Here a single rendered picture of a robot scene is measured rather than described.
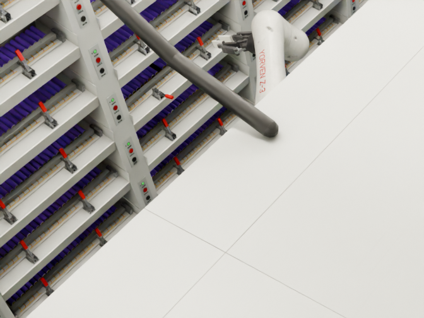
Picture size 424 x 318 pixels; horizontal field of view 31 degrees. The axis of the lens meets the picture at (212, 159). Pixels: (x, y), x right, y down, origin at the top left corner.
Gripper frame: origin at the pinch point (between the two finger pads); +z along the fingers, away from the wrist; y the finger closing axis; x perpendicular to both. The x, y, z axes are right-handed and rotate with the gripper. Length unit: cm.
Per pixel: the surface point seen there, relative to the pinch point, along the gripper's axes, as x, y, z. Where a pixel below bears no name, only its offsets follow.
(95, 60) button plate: 23, -48, 1
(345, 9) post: -38, 87, 20
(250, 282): 50, -123, -150
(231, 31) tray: -6.0, 16.6, 14.2
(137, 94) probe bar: -2.1, -33.1, 15.2
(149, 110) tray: -7.5, -34.2, 10.8
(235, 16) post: 0.2, 17.5, 9.1
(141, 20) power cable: 71, -102, -120
